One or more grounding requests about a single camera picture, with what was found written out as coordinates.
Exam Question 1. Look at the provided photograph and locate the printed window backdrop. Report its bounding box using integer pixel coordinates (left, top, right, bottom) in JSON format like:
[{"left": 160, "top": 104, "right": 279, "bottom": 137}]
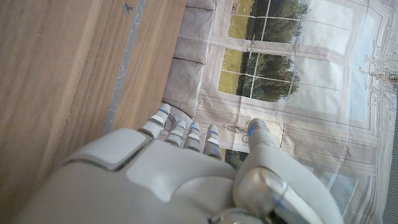
[{"left": 161, "top": 0, "right": 398, "bottom": 224}]

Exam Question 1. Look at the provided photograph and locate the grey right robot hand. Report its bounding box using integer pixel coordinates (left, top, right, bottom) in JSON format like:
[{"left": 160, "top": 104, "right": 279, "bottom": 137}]
[{"left": 12, "top": 103, "right": 346, "bottom": 224}]

